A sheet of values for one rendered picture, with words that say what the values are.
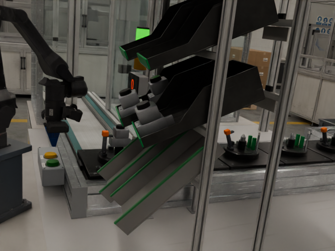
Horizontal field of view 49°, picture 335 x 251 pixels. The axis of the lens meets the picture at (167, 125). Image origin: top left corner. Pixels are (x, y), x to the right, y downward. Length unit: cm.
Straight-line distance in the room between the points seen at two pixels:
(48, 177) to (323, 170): 102
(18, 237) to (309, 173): 104
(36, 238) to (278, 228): 71
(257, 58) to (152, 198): 757
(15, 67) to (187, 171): 584
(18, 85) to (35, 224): 551
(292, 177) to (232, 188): 26
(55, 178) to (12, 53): 532
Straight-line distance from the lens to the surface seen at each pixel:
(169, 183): 80
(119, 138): 124
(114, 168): 106
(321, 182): 159
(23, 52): 646
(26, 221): 116
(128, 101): 91
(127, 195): 94
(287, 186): 147
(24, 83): 654
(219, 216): 123
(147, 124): 79
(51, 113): 119
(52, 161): 126
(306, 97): 686
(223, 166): 133
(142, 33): 139
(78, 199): 113
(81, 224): 112
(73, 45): 225
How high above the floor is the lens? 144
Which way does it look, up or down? 15 degrees down
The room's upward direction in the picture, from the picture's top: 6 degrees clockwise
